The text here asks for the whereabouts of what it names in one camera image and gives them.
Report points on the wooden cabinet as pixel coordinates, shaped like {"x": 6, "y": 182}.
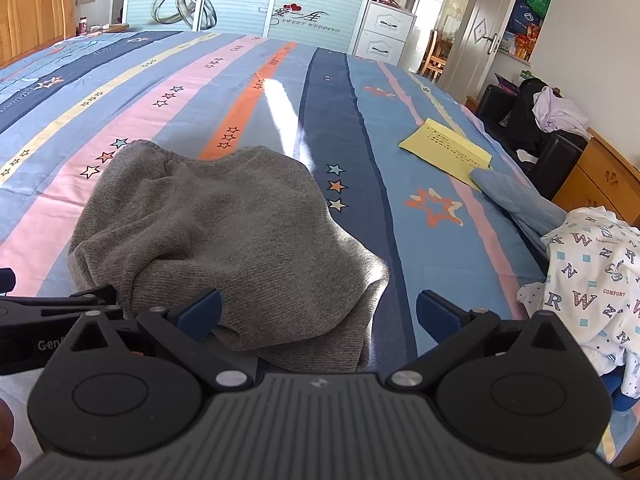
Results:
{"x": 605, "y": 180}

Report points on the dark red bottle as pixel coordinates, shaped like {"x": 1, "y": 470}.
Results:
{"x": 83, "y": 26}

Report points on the white door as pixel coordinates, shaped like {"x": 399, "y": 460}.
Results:
{"x": 480, "y": 20}

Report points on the green bag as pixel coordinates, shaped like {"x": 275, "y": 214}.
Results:
{"x": 539, "y": 2}

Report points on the wooden chair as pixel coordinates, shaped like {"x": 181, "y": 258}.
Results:
{"x": 434, "y": 57}

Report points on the blue bag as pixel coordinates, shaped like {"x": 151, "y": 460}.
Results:
{"x": 522, "y": 15}

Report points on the black armchair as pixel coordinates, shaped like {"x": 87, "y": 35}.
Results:
{"x": 557, "y": 160}

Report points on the light blue garment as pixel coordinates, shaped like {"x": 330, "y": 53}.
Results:
{"x": 520, "y": 200}

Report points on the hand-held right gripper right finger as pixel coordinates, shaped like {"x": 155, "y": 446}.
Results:
{"x": 435, "y": 312}

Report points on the striped bed sheet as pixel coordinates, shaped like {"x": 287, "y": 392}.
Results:
{"x": 350, "y": 110}

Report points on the wooden headboard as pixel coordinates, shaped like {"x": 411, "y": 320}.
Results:
{"x": 30, "y": 15}

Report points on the yellow paper sheet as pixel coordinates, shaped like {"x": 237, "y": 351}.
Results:
{"x": 440, "y": 147}

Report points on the grey knit pants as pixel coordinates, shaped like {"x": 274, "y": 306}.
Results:
{"x": 225, "y": 235}

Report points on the black jacket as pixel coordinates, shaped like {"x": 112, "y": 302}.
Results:
{"x": 522, "y": 115}

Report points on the sliding-door wardrobe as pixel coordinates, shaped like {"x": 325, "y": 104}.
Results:
{"x": 240, "y": 10}

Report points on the pale lilac cloth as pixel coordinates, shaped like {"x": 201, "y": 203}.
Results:
{"x": 560, "y": 110}

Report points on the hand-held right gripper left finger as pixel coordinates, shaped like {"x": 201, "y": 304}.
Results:
{"x": 202, "y": 312}

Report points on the white drawer cabinet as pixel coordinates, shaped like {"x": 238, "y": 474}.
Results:
{"x": 385, "y": 32}

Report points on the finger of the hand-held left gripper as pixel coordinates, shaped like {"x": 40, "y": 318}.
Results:
{"x": 50, "y": 305}
{"x": 6, "y": 281}

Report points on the white letter-print garment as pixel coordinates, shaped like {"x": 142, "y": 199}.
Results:
{"x": 585, "y": 270}

